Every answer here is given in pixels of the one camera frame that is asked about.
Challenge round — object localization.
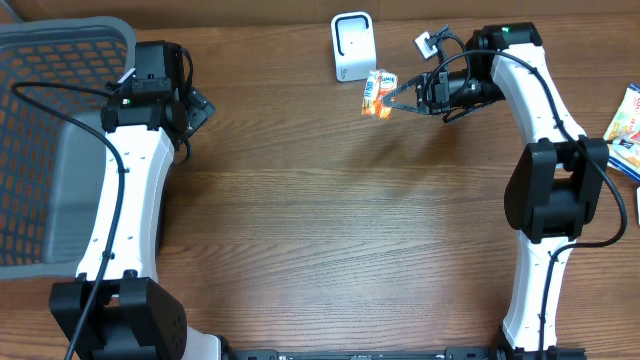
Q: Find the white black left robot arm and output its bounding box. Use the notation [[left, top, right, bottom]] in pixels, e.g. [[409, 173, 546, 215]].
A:
[[49, 41, 223, 359]]

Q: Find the white tube gold cap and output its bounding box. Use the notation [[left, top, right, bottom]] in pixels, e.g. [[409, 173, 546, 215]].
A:
[[635, 186, 640, 226]]

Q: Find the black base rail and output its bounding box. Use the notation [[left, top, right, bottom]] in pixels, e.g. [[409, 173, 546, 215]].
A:
[[221, 346, 587, 360]]

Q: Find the yellow snack bag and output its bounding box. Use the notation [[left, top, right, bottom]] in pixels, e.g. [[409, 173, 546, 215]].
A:
[[603, 83, 639, 182]]

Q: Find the orange white tissue pack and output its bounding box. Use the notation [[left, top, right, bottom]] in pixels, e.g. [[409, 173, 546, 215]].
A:
[[361, 70, 398, 120]]

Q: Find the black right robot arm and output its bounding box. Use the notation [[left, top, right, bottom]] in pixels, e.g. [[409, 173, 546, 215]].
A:
[[382, 22, 609, 359]]

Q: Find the white barcode scanner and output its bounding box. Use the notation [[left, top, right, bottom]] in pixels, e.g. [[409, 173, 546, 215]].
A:
[[330, 11, 377, 82]]

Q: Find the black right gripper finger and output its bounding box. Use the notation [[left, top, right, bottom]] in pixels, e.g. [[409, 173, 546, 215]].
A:
[[382, 74, 424, 103], [382, 97, 430, 115]]

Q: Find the grey plastic shopping basket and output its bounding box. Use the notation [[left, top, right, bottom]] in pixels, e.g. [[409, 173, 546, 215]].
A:
[[1, 17, 136, 280]]

